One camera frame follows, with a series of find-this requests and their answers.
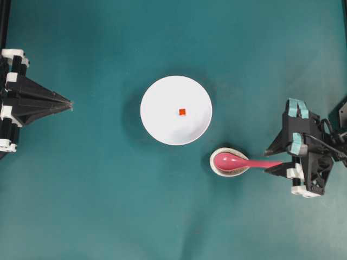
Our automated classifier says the black aluminium frame rail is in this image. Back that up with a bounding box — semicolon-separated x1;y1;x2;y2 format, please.
0;0;11;50

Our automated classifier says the black camera cable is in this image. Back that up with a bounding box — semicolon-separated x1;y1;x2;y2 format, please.
303;119;347;160

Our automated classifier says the pink plastic spoon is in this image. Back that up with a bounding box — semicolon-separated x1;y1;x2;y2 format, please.
213;152;282;172

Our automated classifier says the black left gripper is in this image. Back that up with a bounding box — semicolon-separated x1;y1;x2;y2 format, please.
0;49;72;157

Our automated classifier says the white round bowl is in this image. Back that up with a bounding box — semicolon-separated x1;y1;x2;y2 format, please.
140;75;213;146

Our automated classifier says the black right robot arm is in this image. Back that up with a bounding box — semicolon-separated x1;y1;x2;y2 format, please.
264;98;346;198

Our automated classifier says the patterned teardrop spoon rest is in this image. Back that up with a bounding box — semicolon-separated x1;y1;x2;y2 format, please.
209;147;249;177

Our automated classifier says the small red block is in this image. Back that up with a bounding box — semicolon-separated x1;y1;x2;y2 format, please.
179;108;186;116

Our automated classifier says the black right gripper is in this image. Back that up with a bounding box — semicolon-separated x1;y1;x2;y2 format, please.
264;99;333;198

